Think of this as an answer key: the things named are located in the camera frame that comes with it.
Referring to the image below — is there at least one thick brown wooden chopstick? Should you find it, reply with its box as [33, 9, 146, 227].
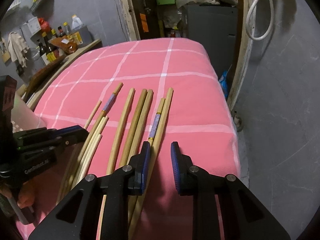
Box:
[96, 87, 136, 240]

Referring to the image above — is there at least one purple banded chopstick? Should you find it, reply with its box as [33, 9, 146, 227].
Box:
[128, 98, 165, 224]
[56, 82, 123, 204]

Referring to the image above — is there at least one thin pale bamboo chopstick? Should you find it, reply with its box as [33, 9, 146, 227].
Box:
[84, 100, 102, 129]

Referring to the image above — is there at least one wooden cutting board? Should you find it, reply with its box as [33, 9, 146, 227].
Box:
[24, 55, 66, 102]

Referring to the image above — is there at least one pink checked tablecloth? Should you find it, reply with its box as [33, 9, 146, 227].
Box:
[18, 37, 241, 240]

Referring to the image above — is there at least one dark soy sauce bottle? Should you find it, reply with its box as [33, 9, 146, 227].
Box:
[42, 32, 59, 62]

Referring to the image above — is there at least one blue plastic bag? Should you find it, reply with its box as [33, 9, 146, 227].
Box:
[219, 70, 229, 100]

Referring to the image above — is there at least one hanging beige cloth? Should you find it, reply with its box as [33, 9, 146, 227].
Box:
[8, 31, 29, 68]

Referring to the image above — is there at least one clear plastic oil jug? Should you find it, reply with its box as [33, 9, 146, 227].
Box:
[72, 15, 84, 30]

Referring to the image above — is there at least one red plastic bag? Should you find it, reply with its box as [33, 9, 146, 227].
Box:
[38, 18, 51, 33]

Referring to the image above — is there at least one dark grey cabinet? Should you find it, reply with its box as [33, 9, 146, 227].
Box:
[182, 4, 238, 77]

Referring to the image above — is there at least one green box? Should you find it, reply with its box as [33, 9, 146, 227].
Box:
[156, 0, 176, 5]

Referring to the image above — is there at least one white hose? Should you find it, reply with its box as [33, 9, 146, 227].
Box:
[245, 0, 275, 41]

